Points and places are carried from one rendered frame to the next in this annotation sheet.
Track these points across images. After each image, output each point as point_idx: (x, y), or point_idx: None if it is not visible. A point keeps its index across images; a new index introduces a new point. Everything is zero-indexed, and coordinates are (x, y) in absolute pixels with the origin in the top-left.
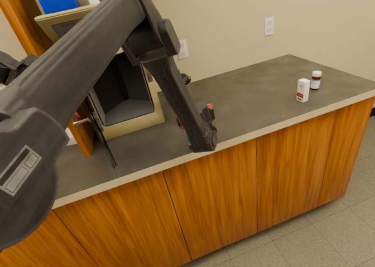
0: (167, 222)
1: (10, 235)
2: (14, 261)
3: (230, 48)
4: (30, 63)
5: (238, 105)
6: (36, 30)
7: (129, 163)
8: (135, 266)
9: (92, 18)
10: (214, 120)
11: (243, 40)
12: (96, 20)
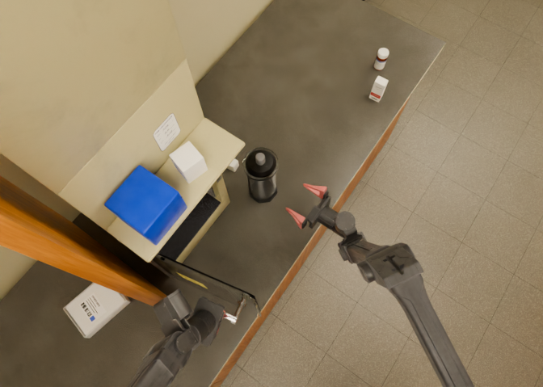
0: (271, 298)
1: None
2: None
3: (232, 6)
4: (177, 313)
5: (307, 132)
6: (86, 246)
7: (250, 292)
8: (241, 350)
9: (444, 337)
10: (295, 173)
11: None
12: (448, 338)
